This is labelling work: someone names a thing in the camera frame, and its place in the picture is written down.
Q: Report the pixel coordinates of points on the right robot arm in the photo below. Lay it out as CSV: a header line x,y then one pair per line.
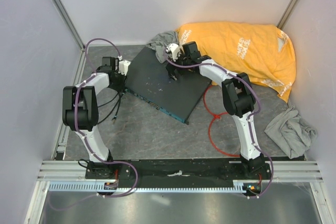
x,y
238,97

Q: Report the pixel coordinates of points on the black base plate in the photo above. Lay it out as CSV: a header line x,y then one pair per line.
x,y
180,173

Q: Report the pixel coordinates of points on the aluminium frame rail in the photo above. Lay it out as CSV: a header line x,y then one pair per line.
x,y
38,200

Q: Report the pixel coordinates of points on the grey cloth at back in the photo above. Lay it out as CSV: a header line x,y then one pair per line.
x,y
160,41

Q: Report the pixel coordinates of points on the slotted cable duct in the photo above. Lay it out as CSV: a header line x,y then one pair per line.
x,y
105,187

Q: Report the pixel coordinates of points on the grey cloth at right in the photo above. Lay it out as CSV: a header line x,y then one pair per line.
x,y
291,133

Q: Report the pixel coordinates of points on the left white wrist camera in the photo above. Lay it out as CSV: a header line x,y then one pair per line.
x,y
123,66

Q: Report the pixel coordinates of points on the grey cloth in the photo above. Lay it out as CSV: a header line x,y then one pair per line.
x,y
291,133
160,41

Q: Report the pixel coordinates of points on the dark grey network switch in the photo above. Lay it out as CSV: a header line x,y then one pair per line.
x,y
149,80

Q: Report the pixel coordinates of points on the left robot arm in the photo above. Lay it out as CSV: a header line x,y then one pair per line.
x,y
80,109

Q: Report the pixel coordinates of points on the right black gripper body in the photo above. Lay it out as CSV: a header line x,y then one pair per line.
x,y
184,60

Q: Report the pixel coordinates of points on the yellow printed fabric bag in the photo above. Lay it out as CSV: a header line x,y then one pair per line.
x,y
264,52

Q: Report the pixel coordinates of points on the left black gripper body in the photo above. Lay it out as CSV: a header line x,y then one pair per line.
x,y
121,81

